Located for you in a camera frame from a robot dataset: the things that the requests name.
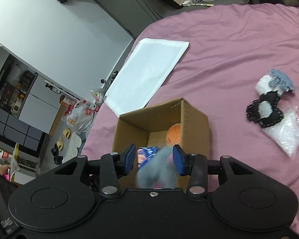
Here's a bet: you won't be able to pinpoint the grey plush toy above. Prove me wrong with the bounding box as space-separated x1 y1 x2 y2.
136 146 178 189

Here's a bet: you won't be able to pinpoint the black lace-trimmed pad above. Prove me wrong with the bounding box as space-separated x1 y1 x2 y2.
246 91 284 128

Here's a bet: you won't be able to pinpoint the clear bag white filling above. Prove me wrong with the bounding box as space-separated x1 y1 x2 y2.
263 106 299 158

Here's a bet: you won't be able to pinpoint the white soft bundle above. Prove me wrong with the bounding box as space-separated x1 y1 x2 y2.
256 74 283 96

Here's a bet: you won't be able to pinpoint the blue snack packet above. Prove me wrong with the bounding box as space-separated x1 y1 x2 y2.
137 146 160 170

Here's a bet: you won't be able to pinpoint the orange ball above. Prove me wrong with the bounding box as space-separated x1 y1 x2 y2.
165 123 181 146

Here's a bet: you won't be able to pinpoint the brown cardboard box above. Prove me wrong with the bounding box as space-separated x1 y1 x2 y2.
111 97 210 192

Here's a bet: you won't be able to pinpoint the white plastic shopping bag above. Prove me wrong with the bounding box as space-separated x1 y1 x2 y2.
62 100 100 134

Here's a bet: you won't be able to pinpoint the yellow slippers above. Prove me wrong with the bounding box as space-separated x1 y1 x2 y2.
56 128 71 151

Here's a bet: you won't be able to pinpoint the white flat pillowcase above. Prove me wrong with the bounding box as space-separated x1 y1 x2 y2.
105 38 189 117

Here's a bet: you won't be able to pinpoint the pink bed sheet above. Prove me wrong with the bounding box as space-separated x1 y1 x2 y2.
80 4 299 238

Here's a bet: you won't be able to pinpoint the blue-grey crochet piece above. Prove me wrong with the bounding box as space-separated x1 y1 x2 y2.
269 69 295 93

